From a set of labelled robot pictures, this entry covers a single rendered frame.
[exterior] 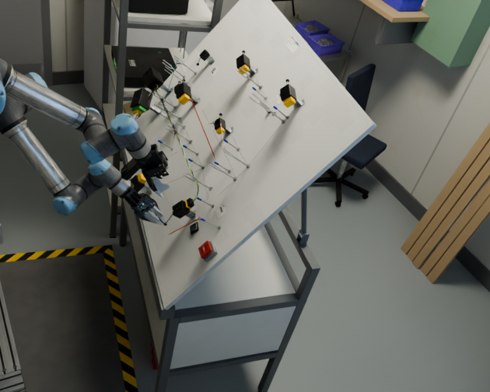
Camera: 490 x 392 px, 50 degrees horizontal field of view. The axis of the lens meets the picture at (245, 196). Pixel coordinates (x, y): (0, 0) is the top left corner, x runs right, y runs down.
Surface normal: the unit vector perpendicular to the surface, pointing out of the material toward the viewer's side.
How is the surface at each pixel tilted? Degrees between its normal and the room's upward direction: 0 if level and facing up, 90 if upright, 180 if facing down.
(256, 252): 0
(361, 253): 0
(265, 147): 54
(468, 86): 90
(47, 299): 0
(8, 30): 90
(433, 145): 90
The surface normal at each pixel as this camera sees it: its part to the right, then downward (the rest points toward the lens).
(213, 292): 0.19, -0.75
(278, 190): -0.64, -0.39
